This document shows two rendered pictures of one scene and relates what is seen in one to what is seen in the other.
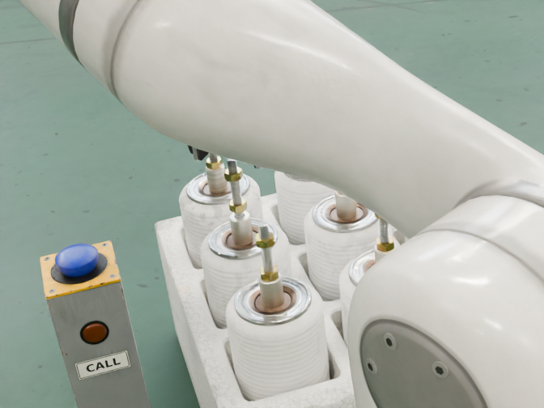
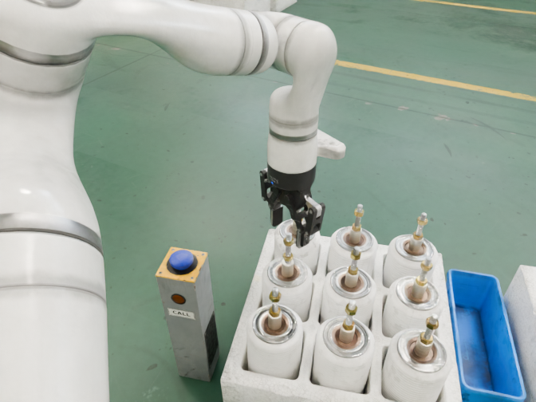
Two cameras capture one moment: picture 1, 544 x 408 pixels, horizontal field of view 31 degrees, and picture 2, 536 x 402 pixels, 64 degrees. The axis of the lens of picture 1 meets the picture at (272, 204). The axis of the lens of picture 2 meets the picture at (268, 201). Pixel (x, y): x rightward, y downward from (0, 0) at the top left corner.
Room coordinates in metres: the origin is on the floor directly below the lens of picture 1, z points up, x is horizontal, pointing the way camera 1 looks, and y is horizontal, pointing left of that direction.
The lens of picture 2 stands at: (0.35, -0.16, 0.86)
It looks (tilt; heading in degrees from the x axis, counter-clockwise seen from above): 38 degrees down; 24
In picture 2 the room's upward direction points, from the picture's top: straight up
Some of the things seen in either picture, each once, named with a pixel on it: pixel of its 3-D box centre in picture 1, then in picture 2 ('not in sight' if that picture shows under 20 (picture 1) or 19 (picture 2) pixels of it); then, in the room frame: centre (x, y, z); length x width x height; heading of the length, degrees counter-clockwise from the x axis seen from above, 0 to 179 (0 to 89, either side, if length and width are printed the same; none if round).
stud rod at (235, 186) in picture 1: (235, 191); (288, 249); (0.87, 0.04, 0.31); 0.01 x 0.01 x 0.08
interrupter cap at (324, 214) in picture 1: (346, 213); (350, 282); (0.89, -0.08, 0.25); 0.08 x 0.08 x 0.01
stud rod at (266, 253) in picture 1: (267, 257); (274, 304); (0.75, 0.01, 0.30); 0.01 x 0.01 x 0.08
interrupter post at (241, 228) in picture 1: (241, 228); (287, 267); (0.87, 0.04, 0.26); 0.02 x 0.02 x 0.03
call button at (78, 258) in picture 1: (78, 262); (181, 261); (0.76, 0.19, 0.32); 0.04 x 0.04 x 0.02
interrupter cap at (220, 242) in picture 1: (243, 239); (287, 272); (0.87, 0.04, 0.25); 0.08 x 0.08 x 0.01
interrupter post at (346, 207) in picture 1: (346, 203); (351, 277); (0.89, -0.08, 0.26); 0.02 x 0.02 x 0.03
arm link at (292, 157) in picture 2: not in sight; (301, 138); (0.89, 0.03, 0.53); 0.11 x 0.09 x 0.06; 152
